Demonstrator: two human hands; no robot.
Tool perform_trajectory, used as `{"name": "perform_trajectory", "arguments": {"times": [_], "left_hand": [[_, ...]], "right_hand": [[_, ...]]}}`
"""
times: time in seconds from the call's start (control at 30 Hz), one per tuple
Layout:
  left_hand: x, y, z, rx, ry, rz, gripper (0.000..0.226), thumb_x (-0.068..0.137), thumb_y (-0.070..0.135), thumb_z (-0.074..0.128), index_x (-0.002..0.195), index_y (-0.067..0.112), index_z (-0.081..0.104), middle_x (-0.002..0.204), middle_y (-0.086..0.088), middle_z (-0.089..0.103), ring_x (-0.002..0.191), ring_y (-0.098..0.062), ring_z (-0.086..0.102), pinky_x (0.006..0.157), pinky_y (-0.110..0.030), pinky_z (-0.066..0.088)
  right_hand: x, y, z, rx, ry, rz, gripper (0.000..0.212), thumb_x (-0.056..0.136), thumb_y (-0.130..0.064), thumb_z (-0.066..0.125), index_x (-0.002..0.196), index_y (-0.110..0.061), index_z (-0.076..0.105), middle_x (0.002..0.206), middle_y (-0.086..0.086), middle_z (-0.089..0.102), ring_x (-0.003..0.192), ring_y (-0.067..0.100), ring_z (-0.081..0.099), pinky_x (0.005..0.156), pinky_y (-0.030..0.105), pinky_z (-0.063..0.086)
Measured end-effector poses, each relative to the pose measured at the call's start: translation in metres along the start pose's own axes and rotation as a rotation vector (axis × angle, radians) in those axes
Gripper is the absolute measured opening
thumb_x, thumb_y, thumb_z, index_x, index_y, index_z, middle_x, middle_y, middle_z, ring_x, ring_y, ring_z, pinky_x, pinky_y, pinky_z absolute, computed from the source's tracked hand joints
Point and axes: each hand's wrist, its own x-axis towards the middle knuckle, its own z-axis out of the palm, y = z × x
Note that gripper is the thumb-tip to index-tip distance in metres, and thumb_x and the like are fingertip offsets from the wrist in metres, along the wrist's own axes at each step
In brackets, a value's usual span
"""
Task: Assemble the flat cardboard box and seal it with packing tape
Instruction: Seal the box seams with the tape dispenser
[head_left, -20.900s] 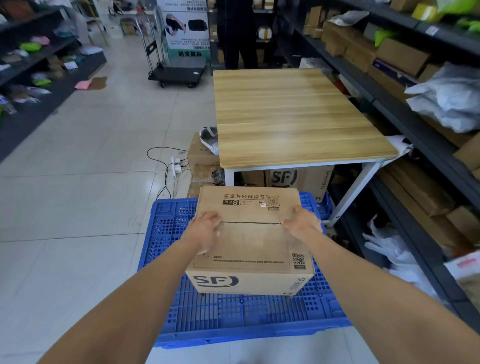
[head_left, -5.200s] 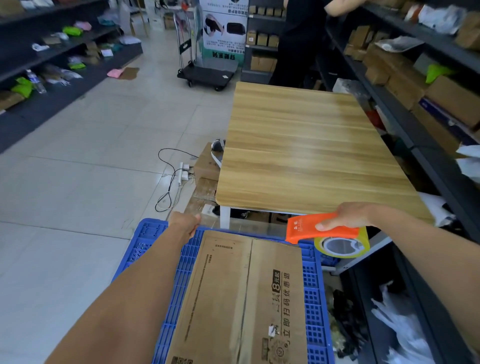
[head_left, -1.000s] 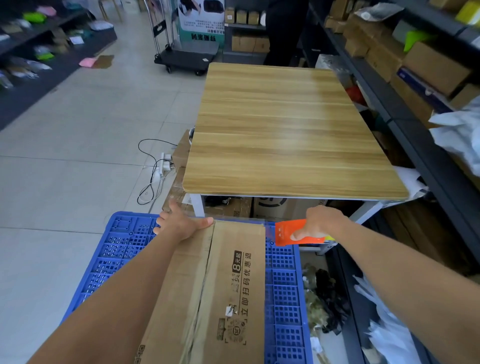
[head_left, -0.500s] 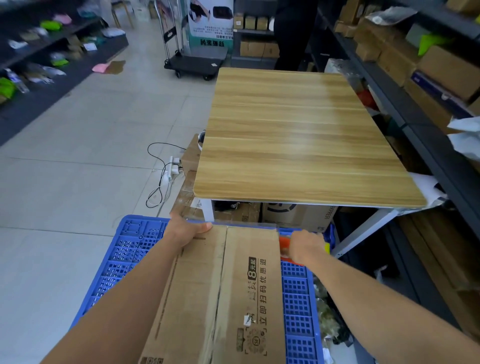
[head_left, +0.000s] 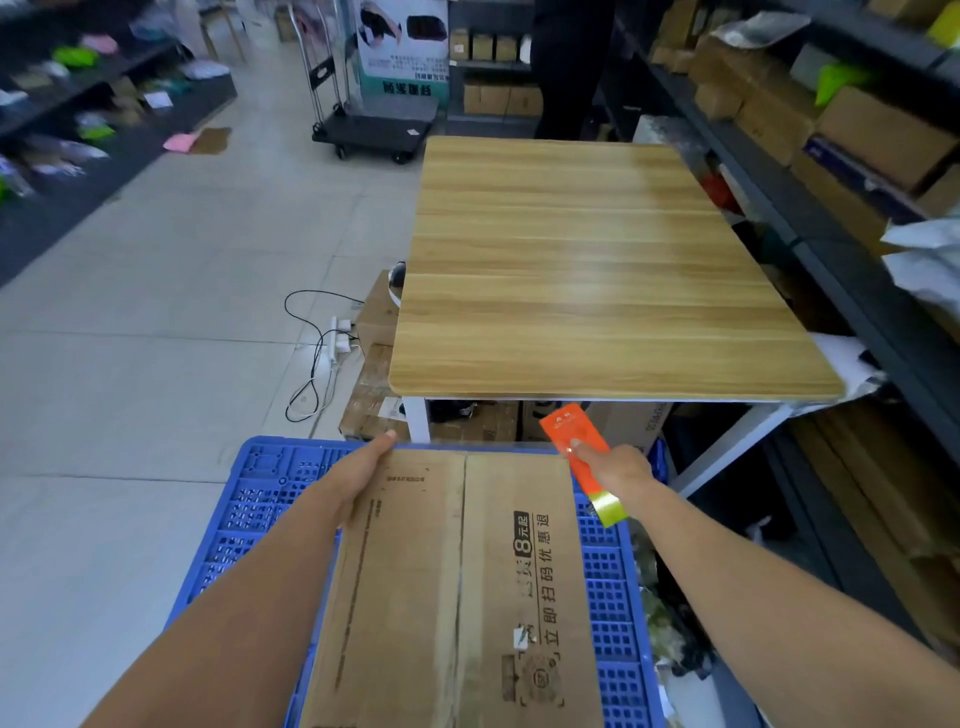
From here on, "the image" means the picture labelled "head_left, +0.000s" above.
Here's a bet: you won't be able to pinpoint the person's left hand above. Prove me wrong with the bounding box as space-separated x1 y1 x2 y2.
318 430 397 530

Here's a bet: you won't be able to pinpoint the person's right hand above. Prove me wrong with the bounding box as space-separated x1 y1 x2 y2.
564 439 658 513

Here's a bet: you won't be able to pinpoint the orange packet with yellow end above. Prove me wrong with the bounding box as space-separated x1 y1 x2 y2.
538 402 630 529

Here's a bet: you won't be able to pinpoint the large printed cardboard box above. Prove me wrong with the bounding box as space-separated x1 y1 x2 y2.
300 448 606 728

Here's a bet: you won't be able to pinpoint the person's right forearm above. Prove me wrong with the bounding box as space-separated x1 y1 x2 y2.
631 477 960 728

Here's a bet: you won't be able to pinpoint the white cardboard box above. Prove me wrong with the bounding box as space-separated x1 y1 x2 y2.
583 402 674 456

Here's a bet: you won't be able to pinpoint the worn cardboard box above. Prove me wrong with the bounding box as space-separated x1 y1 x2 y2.
338 270 411 444

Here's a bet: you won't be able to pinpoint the white power strip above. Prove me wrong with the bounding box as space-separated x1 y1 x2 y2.
327 315 354 369

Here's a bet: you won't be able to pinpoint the blue plastic crate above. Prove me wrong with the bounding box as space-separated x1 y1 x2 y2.
165 436 670 728

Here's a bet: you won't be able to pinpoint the wooden table with white legs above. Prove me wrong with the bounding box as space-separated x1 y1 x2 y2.
387 135 847 501

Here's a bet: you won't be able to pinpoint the heap of clear plastic bags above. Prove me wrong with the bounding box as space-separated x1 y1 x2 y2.
634 517 717 680

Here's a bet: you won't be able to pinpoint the white paper sheet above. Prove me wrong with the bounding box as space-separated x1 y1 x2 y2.
791 333 888 418

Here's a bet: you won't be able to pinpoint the dark metal storage shelf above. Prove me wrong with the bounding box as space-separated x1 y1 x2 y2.
613 0 960 470

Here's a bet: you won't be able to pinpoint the stack of flat cardboard sheets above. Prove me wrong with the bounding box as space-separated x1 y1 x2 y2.
793 405 960 650

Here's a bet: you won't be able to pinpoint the black platform trolley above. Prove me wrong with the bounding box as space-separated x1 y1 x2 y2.
288 0 441 165

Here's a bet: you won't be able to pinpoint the wide brown cardboard box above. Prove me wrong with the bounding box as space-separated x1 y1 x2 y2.
462 81 544 118

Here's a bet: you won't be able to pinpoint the grey shelf with small boxes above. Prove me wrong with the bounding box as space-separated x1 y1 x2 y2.
447 0 546 138

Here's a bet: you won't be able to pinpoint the dark shelf with assorted packets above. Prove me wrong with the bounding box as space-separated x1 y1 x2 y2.
0 0 239 290

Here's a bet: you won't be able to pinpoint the white plastic bags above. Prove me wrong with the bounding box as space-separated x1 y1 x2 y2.
879 216 960 318

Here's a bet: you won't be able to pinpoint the printed standing banner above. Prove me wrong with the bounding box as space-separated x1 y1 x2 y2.
348 0 452 105

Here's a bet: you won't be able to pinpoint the row of small brown boxes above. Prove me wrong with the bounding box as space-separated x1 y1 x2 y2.
449 28 532 64

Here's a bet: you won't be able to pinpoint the wooden stool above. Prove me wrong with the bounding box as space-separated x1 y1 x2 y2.
198 0 250 64

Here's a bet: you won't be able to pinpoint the bright green packet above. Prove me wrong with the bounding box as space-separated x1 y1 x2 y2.
813 62 877 108

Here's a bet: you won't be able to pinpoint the grey plastic bag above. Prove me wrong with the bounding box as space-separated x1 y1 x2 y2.
708 10 813 51

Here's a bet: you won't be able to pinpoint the pile of assorted colourful packets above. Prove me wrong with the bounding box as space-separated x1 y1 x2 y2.
0 6 232 202

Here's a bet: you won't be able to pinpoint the black power cable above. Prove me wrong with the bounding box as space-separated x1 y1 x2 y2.
282 289 367 424

